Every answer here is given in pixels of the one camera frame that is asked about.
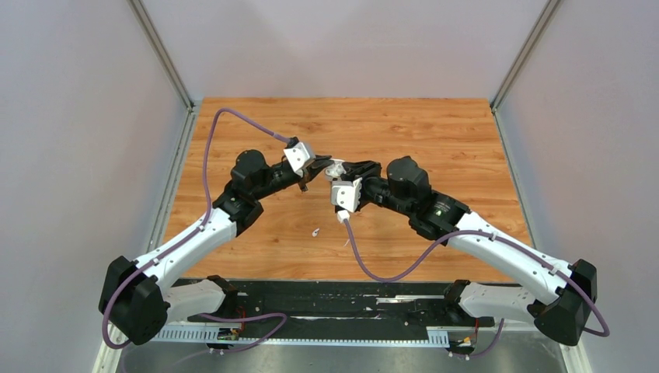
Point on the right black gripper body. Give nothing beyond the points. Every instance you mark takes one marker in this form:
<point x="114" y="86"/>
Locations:
<point x="372" y="186"/>

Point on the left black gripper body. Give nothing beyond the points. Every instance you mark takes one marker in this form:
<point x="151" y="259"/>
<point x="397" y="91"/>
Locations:
<point x="294" y="178"/>

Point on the white earbud charging case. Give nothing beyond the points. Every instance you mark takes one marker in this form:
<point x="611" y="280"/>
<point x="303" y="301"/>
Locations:
<point x="334" y="170"/>

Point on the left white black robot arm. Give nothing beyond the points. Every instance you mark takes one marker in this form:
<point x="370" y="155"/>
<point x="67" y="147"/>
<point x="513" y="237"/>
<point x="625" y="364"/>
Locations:
<point x="233" y="212"/>

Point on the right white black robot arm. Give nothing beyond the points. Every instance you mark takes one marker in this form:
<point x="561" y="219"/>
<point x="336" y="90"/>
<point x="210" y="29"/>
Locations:
<point x="557" y="297"/>

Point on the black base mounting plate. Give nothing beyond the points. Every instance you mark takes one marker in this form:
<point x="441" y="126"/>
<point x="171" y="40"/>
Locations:
<point x="327" y="312"/>

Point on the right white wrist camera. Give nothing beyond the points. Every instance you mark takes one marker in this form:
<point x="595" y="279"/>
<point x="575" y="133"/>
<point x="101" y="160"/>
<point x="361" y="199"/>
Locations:
<point x="346" y="195"/>

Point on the aluminium frame rail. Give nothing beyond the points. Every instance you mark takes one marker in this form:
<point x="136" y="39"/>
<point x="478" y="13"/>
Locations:
<point x="562" y="320"/>

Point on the left aluminium corner post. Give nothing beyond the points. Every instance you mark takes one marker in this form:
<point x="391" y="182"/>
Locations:
<point x="146" y="23"/>

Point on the aluminium corner post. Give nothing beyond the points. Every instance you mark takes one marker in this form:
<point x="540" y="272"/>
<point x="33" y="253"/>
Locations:
<point x="146" y="23"/>
<point x="528" y="46"/>

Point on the right aluminium corner post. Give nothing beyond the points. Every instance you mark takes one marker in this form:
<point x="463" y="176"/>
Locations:
<point x="528" y="46"/>

